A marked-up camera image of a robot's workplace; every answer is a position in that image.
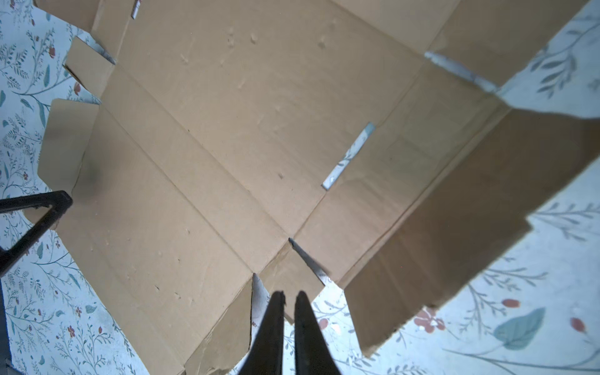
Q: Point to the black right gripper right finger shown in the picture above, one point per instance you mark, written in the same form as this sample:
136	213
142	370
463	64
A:
312	356

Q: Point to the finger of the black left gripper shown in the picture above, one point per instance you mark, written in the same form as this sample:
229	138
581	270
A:
57	204

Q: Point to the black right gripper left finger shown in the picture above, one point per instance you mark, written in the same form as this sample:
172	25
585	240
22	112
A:
266	354

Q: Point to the brown cardboard box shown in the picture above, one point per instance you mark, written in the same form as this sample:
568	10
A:
229	129

